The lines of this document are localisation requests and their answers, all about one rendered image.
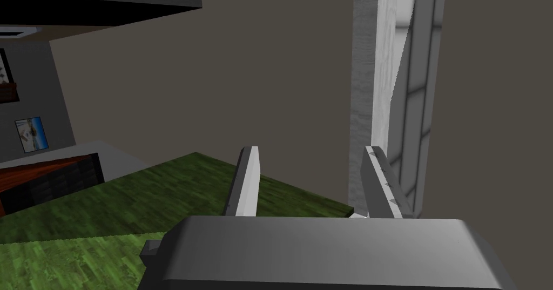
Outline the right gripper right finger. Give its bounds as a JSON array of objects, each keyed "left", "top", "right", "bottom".
[{"left": 360, "top": 146, "right": 414, "bottom": 219}]

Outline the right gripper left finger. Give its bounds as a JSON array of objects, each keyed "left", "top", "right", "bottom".
[{"left": 222, "top": 146, "right": 260, "bottom": 218}]

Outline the red and black cabinet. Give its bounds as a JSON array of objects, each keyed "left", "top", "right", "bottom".
[{"left": 0, "top": 152, "right": 106, "bottom": 218}]

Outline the blue wall picture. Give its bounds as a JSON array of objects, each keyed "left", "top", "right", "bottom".
[{"left": 15, "top": 116, "right": 50, "bottom": 154}]

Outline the black framed wall picture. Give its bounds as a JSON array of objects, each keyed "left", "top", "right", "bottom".
[{"left": 0, "top": 48, "right": 14, "bottom": 86}]

